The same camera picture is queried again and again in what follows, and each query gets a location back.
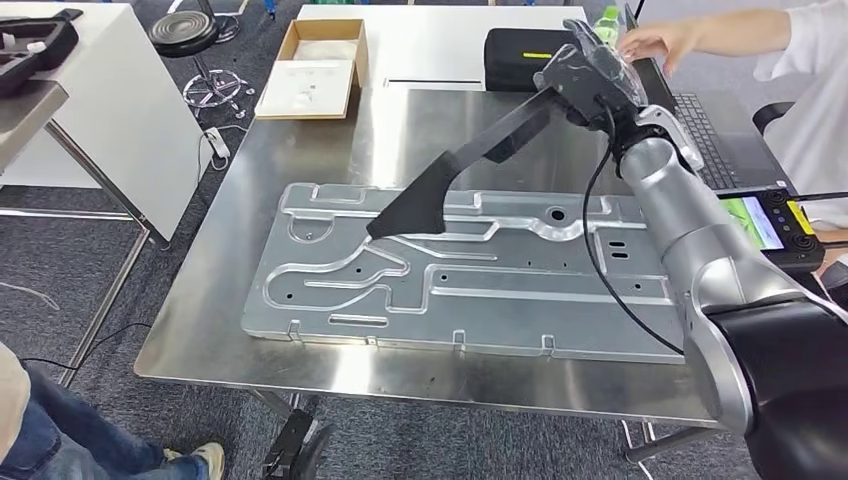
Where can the person's right hand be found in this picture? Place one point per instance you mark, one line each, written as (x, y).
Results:
(662, 40)

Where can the person's left hand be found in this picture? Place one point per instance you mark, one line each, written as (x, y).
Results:
(836, 262)

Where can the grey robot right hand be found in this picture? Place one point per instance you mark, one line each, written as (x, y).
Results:
(619, 73)

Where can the long black plastic frame part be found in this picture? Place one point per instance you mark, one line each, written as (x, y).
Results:
(424, 199)

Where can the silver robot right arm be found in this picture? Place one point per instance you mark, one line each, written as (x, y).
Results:
(696, 225)

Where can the person's right forearm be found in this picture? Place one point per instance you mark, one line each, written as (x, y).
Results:
(742, 33)

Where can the stainless steel workbench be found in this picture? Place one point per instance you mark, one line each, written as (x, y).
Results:
(298, 146)

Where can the green plastic bottle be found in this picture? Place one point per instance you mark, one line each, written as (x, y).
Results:
(606, 26)

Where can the black handheld controller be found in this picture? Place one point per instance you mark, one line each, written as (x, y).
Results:
(772, 228)

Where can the black zip case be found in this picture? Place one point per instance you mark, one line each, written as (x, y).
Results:
(517, 63)

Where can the black chair armrest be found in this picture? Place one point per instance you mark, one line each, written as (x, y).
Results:
(772, 116)

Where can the stamped metal panel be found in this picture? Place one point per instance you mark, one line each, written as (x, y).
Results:
(464, 298)

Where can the brown cardboard box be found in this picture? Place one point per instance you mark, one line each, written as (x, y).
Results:
(324, 43)

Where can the white power strip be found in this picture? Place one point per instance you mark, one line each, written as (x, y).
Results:
(217, 142)

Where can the black round stool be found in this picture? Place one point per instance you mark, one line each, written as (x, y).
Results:
(182, 33)

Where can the black robot left foot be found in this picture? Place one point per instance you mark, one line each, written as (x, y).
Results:
(291, 444)

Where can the white cabinet table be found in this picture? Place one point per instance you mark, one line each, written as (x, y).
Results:
(119, 119)

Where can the person's foot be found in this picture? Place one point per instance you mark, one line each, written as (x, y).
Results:
(208, 457)

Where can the black foam tray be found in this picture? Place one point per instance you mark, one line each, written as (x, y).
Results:
(33, 50)

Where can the grey metal-leg table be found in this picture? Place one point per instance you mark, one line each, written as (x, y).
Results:
(26, 112)

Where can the person's leg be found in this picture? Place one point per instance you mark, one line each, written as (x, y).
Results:
(66, 430)

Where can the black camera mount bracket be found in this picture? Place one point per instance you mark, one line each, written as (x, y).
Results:
(583, 89)

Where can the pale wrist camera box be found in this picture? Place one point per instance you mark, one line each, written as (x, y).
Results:
(546, 76)

